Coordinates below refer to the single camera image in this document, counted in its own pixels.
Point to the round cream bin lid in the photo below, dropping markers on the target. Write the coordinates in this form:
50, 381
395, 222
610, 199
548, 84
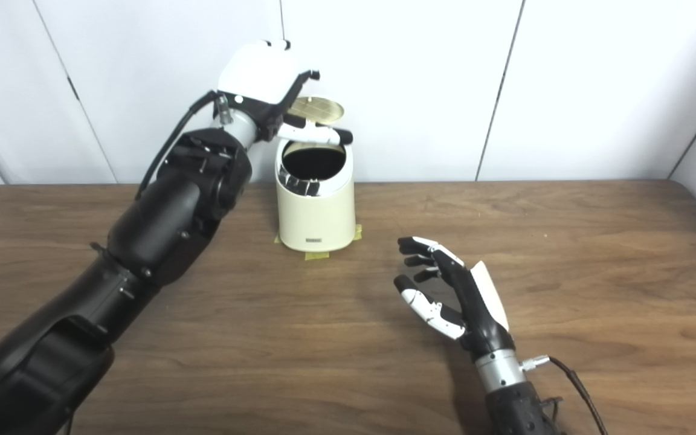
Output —
321, 109

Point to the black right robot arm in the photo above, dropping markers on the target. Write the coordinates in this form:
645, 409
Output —
514, 405

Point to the wide yellow tape piece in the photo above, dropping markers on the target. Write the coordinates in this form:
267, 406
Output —
316, 256

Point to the cream-colored bin body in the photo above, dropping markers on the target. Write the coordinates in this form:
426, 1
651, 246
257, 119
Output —
318, 220

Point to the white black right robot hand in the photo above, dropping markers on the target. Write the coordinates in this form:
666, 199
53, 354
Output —
478, 308

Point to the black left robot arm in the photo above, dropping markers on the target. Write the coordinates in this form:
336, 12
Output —
154, 229

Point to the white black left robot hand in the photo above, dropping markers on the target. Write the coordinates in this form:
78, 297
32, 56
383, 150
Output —
260, 75

